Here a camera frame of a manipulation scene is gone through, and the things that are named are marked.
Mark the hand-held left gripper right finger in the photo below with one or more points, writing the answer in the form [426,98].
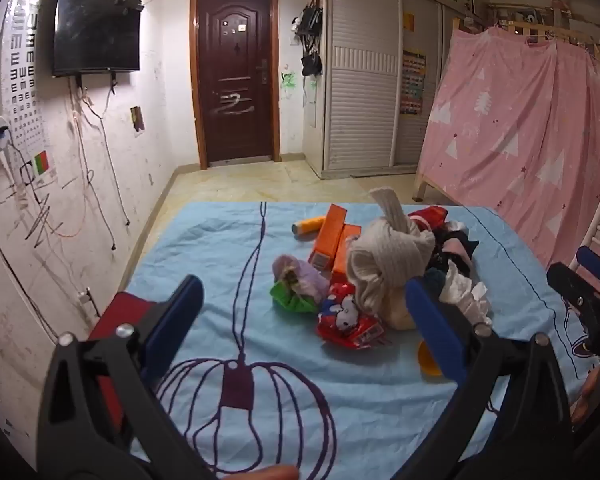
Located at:
[432,325]

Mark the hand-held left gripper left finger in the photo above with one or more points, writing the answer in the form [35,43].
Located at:
[172,325]

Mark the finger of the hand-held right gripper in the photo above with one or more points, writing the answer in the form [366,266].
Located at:
[572,282]
[597,265]

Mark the pink cloth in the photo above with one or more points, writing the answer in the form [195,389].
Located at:
[455,249]

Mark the cream knitted scarf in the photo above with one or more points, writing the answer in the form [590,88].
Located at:
[385,260]

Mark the red cartoon snack packet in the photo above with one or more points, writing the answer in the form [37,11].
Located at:
[350,325]

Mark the red and white cloth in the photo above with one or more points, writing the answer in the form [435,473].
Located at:
[430,217]

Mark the short orange box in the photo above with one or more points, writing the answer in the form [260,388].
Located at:
[344,260]

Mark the green packet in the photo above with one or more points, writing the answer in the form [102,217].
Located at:
[285,297]

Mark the tall orange box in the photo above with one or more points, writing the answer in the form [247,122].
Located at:
[330,235]

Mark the orange tube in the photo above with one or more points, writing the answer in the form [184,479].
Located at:
[310,226]

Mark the person's right hand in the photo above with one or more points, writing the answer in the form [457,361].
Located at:
[586,395]

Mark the person's left hand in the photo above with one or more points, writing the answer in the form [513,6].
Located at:
[270,473]

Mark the blue printed bed sheet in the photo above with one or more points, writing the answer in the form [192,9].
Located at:
[370,410]

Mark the pink tree print sheet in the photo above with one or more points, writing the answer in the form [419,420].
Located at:
[520,135]

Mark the colourful chart poster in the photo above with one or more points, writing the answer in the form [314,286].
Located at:
[412,85]

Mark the dark brown door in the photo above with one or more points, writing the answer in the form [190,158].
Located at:
[235,85]

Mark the white shutter wardrobe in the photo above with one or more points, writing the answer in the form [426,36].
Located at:
[360,85]

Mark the eye chart poster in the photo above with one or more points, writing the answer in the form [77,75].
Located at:
[22,85]

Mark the small black hanging bag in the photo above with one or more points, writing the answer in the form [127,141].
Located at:
[311,65]

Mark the orange sticky note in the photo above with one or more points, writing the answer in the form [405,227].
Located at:
[408,21]

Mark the large black hanging bag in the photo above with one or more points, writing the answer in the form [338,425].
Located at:
[310,17]

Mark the white wall socket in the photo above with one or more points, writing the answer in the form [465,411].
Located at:
[83,296]

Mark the brown wall box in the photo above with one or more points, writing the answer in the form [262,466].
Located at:
[137,119]

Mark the black wall television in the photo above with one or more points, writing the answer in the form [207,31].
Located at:
[95,25]

